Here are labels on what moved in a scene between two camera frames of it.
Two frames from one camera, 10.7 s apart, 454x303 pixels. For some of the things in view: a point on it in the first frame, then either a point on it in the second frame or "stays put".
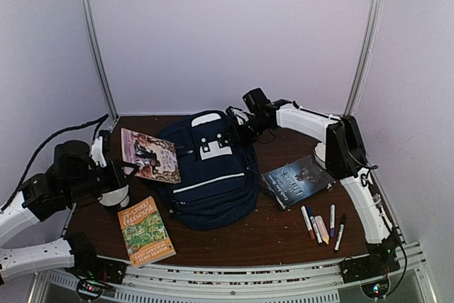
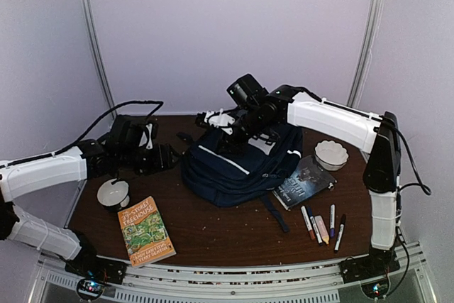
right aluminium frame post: [364, 57] stays put
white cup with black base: [119, 196] stays put
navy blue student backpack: [219, 179] -> [225, 174]
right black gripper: [237, 135] stays put
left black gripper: [122, 165] -> [162, 160]
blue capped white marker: [314, 225] stays put
